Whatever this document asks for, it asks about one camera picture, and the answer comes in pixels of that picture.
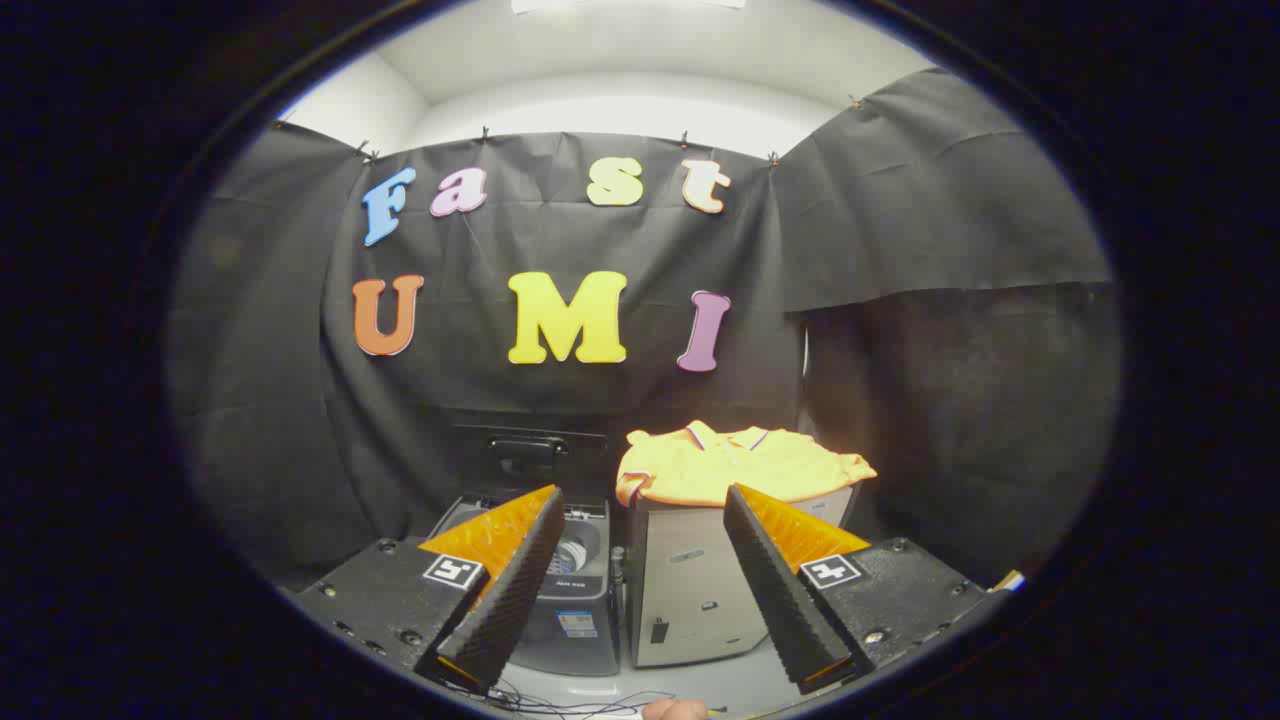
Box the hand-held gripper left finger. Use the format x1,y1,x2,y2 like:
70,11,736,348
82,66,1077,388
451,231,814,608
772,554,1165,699
295,485,567,693

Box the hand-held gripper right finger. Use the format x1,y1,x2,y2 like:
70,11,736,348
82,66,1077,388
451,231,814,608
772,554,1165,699
724,483,1001,694

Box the grey washing machine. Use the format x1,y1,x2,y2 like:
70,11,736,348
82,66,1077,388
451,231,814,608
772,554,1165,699
430,490,623,677

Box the orange polo shirt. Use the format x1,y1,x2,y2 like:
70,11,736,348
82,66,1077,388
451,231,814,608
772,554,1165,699
615,420,878,509

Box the grey cabinet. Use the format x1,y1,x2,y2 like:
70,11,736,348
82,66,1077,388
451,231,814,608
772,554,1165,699
625,484,861,669

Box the black backdrop cloth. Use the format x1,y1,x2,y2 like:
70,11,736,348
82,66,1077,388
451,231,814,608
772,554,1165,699
165,68,1121,601

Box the thin dark cables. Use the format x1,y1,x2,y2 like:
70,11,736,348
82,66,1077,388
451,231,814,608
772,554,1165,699
488,678,683,717

